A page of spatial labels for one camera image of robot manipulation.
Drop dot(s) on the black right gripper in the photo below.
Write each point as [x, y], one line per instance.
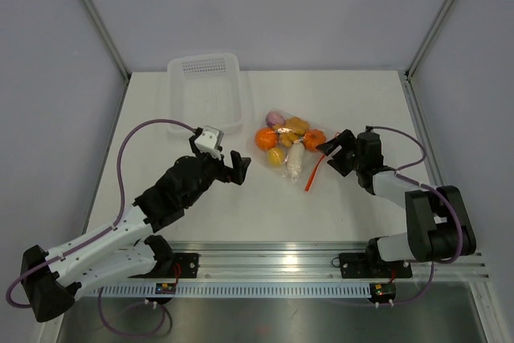
[343, 139]

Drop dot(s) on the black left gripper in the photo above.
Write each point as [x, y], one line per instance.
[239, 166]

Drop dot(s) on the clear zip top bag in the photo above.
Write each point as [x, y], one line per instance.
[311, 162]

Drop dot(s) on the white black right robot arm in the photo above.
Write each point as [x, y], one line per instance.
[338, 188]

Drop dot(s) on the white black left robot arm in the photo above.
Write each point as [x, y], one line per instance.
[54, 279]

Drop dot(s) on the fake orange pumpkin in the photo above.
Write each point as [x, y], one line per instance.
[312, 138]

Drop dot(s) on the fake white radish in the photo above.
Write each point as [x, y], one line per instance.
[294, 160]

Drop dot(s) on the fake orange fruit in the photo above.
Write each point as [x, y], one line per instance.
[266, 138]

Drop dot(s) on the fake brown ginger root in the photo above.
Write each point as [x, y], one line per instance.
[292, 131]

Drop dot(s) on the fake yellow lemon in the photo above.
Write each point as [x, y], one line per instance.
[276, 157]

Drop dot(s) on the fake purple onion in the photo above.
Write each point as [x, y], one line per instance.
[274, 118]

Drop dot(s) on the white plastic perforated basket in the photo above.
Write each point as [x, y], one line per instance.
[206, 90]

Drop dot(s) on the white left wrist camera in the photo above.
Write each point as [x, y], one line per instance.
[209, 141]

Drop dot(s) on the aluminium mounting rail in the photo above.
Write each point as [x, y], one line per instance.
[307, 262]

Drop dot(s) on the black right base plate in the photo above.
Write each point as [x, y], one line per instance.
[358, 266]

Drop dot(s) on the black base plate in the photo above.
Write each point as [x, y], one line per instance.
[358, 266]
[185, 265]

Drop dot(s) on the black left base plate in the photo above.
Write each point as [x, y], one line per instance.
[185, 265]

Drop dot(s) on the white slotted cable duct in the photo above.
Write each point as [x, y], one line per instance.
[215, 290]

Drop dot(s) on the aluminium frame post right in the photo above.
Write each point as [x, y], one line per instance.
[430, 36]

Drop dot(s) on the aluminium frame post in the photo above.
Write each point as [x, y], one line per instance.
[430, 36]
[106, 39]

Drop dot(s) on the aluminium frame post left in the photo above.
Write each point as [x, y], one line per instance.
[106, 39]

